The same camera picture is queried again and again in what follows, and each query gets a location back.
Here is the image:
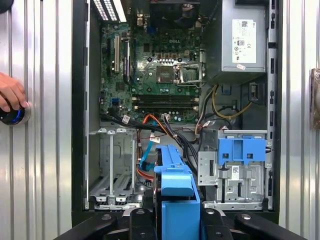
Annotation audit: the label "black cooling fan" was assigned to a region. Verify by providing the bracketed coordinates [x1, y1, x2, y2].
[149, 0, 201, 30]

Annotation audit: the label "metal socket cover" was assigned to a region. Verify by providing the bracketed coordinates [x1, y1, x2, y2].
[174, 63, 204, 84]

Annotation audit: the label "black RAM slot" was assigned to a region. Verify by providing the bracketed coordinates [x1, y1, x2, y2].
[133, 102, 201, 107]
[133, 94, 201, 99]
[133, 97, 201, 102]
[133, 106, 201, 112]

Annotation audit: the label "empty metal disk bay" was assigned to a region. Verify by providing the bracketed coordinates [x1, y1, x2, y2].
[87, 127, 144, 210]

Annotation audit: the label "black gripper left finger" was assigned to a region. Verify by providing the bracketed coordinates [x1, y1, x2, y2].
[53, 208, 157, 240]

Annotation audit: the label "metal locking lever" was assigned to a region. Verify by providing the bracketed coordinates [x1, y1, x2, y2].
[175, 83, 204, 90]

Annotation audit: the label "round black tool blue ring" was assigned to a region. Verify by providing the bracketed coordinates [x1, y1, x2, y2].
[0, 101, 32, 126]

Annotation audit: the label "white perforated slot covers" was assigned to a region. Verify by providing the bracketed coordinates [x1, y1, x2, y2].
[91, 0, 127, 23]

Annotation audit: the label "blue wire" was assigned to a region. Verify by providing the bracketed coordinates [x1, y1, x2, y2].
[139, 136, 161, 177]

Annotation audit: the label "hard disk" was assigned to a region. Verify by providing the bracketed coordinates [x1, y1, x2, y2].
[152, 144, 208, 240]

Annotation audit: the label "metal disk bay blue bracket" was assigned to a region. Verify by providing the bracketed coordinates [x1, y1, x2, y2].
[197, 129, 274, 211]

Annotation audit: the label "person's hand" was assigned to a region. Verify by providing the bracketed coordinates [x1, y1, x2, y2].
[0, 71, 30, 113]

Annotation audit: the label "grey power supply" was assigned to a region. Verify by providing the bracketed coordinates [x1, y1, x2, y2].
[221, 0, 268, 73]

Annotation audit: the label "black PC case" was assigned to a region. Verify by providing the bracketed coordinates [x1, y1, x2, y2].
[71, 0, 284, 218]

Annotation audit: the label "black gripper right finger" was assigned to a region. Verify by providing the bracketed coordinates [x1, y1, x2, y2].
[201, 208, 301, 240]

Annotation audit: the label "green motherboard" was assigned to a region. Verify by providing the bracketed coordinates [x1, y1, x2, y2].
[99, 22, 206, 123]

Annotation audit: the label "long black expansion slot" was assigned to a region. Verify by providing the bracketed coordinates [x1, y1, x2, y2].
[123, 39, 131, 85]

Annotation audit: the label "short black expansion slot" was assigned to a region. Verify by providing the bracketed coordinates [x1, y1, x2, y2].
[106, 37, 112, 77]

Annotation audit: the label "orange wire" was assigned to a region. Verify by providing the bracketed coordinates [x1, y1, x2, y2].
[136, 113, 165, 181]

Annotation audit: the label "white expansion slot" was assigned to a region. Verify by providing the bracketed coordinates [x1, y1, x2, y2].
[114, 35, 120, 73]

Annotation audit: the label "yellow wire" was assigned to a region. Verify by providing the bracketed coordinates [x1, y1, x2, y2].
[211, 84, 253, 118]

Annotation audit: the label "CPU socket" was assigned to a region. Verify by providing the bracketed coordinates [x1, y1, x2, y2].
[156, 65, 175, 85]

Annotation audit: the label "black wire bundle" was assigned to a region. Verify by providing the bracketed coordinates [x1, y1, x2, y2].
[99, 113, 201, 176]

